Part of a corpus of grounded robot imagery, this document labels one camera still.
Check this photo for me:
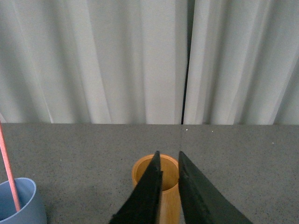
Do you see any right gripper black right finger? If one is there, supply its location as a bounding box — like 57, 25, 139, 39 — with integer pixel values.
178, 151, 252, 224

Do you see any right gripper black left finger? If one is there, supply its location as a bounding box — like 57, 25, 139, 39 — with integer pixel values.
110, 151, 163, 224

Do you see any pink chopstick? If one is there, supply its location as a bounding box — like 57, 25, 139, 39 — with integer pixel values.
0, 125, 21, 212

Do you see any bamboo chopstick holder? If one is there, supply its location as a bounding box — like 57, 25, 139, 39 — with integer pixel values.
132, 154, 181, 224

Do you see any blue cup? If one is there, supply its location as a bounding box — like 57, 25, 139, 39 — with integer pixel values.
0, 177, 47, 224

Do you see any white curtain right panel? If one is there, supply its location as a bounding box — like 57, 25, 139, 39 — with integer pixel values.
184, 0, 299, 125

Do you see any white curtain panel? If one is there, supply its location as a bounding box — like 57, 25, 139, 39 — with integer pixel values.
184, 0, 299, 125
0, 0, 191, 124

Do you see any white curtain left panel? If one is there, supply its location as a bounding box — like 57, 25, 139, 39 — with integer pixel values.
0, 0, 191, 124

